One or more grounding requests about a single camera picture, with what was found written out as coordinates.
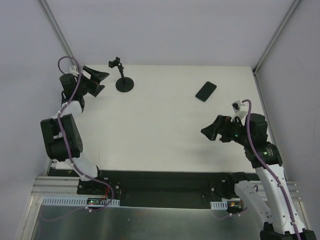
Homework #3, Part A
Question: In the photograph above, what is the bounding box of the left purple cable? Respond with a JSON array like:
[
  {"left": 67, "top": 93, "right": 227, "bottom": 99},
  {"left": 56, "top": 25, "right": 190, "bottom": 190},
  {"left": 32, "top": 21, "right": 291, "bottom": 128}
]
[{"left": 39, "top": 56, "right": 115, "bottom": 222}]

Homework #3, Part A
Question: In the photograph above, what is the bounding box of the black smartphone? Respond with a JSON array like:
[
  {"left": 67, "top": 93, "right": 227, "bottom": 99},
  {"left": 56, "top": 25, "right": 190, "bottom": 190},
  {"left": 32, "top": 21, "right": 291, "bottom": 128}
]
[{"left": 195, "top": 81, "right": 217, "bottom": 102}]

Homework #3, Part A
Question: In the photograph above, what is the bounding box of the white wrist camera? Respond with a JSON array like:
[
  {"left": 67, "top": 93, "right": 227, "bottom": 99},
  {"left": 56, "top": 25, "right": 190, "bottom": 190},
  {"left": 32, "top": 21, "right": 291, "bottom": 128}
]
[
  {"left": 68, "top": 65, "right": 83, "bottom": 76},
  {"left": 231, "top": 99, "right": 248, "bottom": 122}
]

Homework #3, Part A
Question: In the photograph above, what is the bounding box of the left aluminium corner post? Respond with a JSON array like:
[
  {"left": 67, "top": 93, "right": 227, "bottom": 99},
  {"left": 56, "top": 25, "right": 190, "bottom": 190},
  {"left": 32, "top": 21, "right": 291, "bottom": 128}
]
[{"left": 37, "top": 0, "right": 74, "bottom": 57}]

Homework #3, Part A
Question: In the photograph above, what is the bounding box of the purple cable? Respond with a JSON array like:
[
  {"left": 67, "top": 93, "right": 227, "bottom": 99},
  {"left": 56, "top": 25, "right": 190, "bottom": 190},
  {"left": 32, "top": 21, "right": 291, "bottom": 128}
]
[
  {"left": 39, "top": 56, "right": 115, "bottom": 222},
  {"left": 211, "top": 99, "right": 302, "bottom": 240}
]

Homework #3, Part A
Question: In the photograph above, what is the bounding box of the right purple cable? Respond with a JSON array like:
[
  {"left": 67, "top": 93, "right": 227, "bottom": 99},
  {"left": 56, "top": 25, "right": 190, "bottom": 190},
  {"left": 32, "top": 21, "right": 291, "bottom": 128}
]
[{"left": 211, "top": 99, "right": 302, "bottom": 240}]

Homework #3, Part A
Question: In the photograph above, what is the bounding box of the right aluminium corner post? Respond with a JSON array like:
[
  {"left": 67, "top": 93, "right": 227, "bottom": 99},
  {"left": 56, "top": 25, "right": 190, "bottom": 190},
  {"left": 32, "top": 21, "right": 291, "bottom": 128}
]
[{"left": 252, "top": 0, "right": 303, "bottom": 76}]

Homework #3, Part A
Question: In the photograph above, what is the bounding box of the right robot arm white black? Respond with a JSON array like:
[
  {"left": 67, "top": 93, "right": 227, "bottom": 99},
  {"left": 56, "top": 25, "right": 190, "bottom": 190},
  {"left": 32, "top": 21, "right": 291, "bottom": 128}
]
[{"left": 200, "top": 113, "right": 317, "bottom": 240}]

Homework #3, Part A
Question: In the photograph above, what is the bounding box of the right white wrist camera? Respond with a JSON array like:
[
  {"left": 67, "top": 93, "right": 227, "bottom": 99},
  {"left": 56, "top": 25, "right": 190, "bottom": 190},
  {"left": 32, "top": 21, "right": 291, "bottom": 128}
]
[{"left": 231, "top": 99, "right": 248, "bottom": 122}]

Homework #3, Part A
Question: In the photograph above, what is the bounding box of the white cable duct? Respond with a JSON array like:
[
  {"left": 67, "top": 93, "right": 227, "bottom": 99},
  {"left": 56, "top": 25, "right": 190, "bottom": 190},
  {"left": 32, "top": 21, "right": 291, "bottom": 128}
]
[
  {"left": 42, "top": 196, "right": 110, "bottom": 208},
  {"left": 210, "top": 200, "right": 228, "bottom": 211}
]

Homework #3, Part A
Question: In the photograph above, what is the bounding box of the black phone stand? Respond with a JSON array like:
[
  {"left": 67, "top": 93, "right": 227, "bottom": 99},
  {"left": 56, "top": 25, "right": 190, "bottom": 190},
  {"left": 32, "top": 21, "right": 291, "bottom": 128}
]
[{"left": 108, "top": 57, "right": 134, "bottom": 93}]

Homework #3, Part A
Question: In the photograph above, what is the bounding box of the left white cable duct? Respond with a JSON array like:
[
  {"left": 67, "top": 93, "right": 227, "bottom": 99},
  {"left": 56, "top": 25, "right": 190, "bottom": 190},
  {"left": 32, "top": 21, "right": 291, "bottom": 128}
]
[{"left": 42, "top": 196, "right": 110, "bottom": 208}]

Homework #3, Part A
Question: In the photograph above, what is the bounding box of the right white cable duct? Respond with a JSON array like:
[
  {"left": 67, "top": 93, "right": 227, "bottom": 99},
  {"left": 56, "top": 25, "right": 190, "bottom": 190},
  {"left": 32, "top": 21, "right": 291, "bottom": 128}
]
[{"left": 210, "top": 200, "right": 228, "bottom": 211}]

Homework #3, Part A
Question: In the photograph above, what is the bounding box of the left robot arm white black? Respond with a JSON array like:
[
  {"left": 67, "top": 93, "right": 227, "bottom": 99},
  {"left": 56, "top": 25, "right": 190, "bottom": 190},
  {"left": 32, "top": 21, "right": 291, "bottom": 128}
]
[{"left": 40, "top": 66, "right": 110, "bottom": 195}]

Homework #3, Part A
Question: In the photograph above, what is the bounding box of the aluminium frame rail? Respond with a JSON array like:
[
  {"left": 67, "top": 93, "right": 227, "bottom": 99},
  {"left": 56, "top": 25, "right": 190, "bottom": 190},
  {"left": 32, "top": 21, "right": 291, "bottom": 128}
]
[{"left": 31, "top": 176, "right": 303, "bottom": 202}]

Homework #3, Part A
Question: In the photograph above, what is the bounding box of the aluminium corner post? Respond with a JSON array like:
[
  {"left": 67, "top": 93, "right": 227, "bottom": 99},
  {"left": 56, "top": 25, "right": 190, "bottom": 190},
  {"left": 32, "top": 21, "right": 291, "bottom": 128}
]
[
  {"left": 37, "top": 0, "right": 74, "bottom": 57},
  {"left": 252, "top": 0, "right": 303, "bottom": 76}
]

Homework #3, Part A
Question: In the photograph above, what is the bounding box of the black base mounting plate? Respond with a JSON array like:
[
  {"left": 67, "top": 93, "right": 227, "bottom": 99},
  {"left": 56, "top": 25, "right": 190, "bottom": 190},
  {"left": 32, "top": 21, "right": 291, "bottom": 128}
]
[{"left": 76, "top": 170, "right": 237, "bottom": 209}]

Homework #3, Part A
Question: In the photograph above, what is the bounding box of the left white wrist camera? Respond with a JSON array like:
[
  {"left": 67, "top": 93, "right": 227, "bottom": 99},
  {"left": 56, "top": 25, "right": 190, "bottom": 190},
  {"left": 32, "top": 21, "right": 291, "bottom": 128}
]
[{"left": 68, "top": 65, "right": 83, "bottom": 76}]

